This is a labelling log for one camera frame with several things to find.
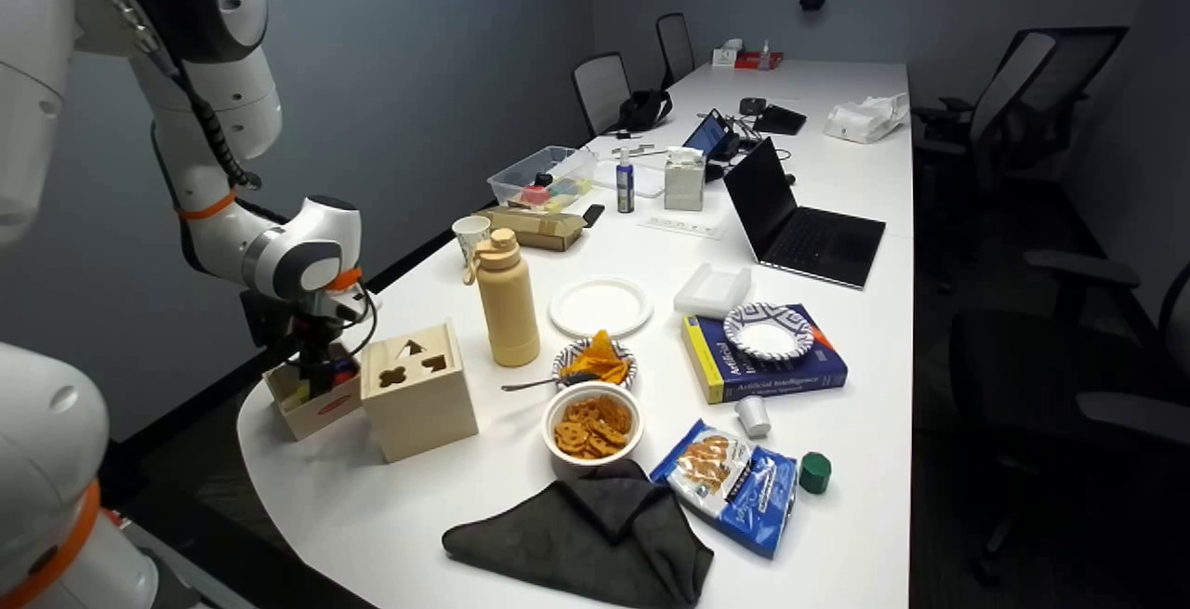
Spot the patterned paper bowl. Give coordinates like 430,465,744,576
552,338,640,392

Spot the blue sanitizer bottle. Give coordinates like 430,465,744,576
615,147,637,215

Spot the heap of coloured shape blocks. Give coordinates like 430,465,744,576
279,356,360,408

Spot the white power strip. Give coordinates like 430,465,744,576
637,214,727,241

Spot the black laptop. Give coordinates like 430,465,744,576
722,136,888,291

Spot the black pouch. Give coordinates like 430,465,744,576
750,104,809,137

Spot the clear plastic lid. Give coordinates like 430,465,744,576
594,160,668,200

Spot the open wooden tray box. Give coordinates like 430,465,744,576
262,345,364,443

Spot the small white cup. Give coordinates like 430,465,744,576
734,394,773,440

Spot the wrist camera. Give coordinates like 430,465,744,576
239,289,297,349

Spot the metal spoon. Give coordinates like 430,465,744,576
500,370,602,394

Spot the blue and yellow book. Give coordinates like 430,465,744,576
680,302,850,406

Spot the blue snack bag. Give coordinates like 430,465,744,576
648,418,800,561

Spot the tablet with black case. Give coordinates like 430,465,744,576
682,108,742,164

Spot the heap of orange chips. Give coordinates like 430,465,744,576
561,329,633,386

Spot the wooden lid with shape cutouts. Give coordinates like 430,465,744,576
359,320,465,404

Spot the white bowl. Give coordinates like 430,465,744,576
541,380,645,468

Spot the office chair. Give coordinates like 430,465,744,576
910,25,1131,247
947,249,1190,591
571,51,634,139
654,11,697,90

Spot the patterned paper cup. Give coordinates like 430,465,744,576
452,215,493,268

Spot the flat cardboard box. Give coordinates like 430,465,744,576
475,205,589,253

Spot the black cloth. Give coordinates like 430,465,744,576
441,457,716,609

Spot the white paper plate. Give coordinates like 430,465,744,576
548,276,655,341

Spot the heap of pretzels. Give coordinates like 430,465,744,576
554,394,633,459

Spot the clear plastic bin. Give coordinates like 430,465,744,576
486,144,599,215

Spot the wooden shape sorter box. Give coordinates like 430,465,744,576
359,320,481,464

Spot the patterned paper plate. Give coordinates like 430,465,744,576
722,301,816,363

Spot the green bottle cap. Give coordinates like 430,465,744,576
798,451,834,496

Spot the black bag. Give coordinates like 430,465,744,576
616,87,675,134

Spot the beige water bottle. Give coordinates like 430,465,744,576
462,227,542,369

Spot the white plastic bag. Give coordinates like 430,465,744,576
823,92,911,146

